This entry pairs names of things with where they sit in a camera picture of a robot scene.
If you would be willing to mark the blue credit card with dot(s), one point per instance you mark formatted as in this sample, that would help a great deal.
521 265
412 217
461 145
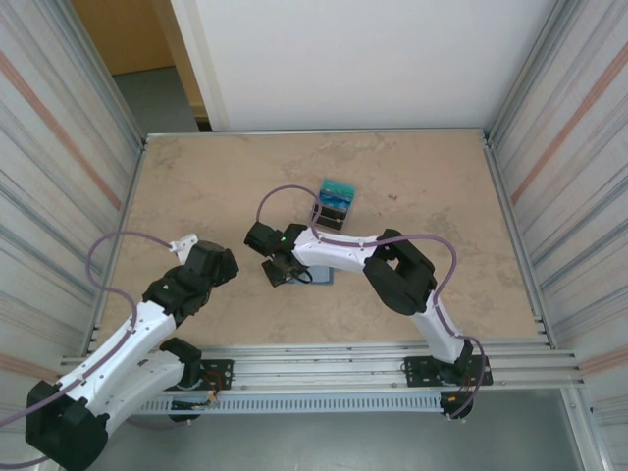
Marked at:
336 200

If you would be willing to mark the teal credit card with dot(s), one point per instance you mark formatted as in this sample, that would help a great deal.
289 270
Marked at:
338 185

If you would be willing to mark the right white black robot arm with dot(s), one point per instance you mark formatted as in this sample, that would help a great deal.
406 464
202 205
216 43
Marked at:
333 252

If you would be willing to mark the orange wooden door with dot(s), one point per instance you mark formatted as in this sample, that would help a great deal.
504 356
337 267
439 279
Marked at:
122 34

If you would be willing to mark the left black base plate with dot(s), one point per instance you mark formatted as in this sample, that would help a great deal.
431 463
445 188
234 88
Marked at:
221 368

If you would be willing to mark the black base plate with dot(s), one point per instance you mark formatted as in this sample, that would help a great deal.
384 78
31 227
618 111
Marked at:
221 368
417 370

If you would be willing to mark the aluminium mounting rail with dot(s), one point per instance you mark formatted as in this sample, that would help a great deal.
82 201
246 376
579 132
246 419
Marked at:
319 365

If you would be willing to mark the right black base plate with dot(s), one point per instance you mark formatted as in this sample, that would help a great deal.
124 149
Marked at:
417 370

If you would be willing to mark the corrugated enclosure side panel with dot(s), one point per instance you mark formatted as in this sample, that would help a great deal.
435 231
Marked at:
49 147
579 147

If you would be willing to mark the white door frame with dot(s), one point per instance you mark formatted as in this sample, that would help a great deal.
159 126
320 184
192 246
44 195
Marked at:
196 49

